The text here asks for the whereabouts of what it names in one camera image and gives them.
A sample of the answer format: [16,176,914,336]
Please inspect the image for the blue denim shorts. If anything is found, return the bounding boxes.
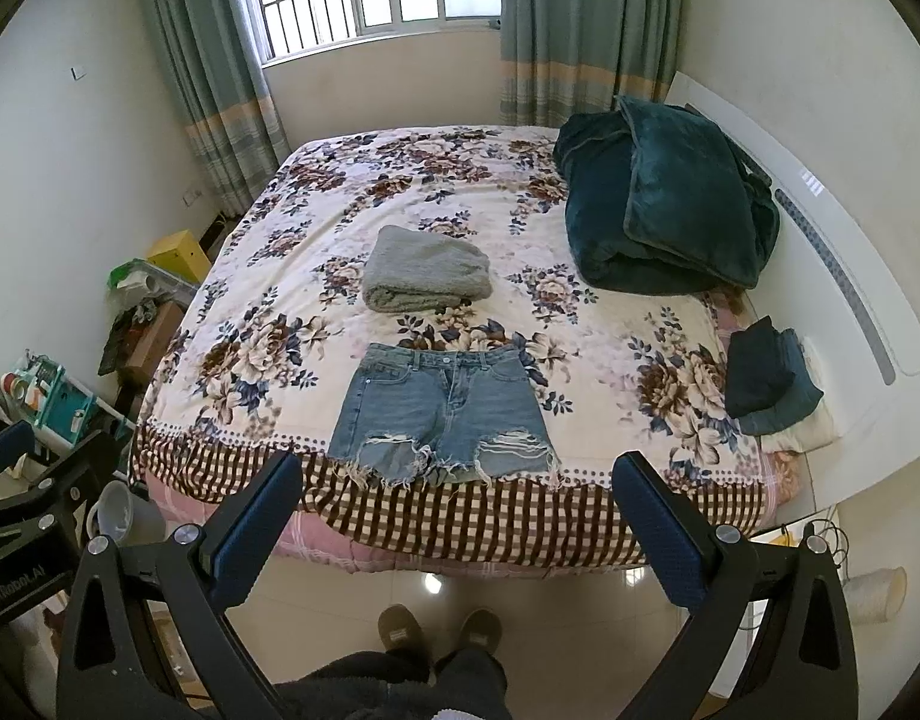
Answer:
[328,343,561,488]

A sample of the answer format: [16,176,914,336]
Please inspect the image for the teal storage rack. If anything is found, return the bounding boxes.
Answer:
[1,353,97,445]

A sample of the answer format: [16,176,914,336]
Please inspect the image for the grey plastic bucket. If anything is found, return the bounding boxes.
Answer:
[84,479,165,546]

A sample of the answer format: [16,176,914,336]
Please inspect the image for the white cylindrical stool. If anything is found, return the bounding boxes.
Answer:
[842,567,907,626]

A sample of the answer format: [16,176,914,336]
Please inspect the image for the brown cardboard box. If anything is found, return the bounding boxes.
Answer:
[123,301,185,385]

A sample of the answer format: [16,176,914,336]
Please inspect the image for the dark folded clothes stack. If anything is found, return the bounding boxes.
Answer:
[725,316,824,437]

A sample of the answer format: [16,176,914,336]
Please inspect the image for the yellow box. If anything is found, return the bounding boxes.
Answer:
[146,229,212,284]

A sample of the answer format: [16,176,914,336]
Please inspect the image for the right brown slipper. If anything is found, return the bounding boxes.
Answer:
[457,608,504,655]

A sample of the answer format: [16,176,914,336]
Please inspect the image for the white bed headboard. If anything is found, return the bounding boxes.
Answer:
[668,71,920,523]

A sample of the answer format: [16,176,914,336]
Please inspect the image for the floral bed blanket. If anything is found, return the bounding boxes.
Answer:
[129,125,790,577]

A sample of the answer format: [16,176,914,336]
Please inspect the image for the grey folded fluffy towel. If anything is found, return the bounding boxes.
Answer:
[361,224,492,314]

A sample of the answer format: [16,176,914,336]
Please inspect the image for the dark teal folded comforter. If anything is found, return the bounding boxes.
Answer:
[554,96,780,296]

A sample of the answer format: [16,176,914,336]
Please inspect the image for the right teal curtain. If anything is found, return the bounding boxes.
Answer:
[499,0,683,127]

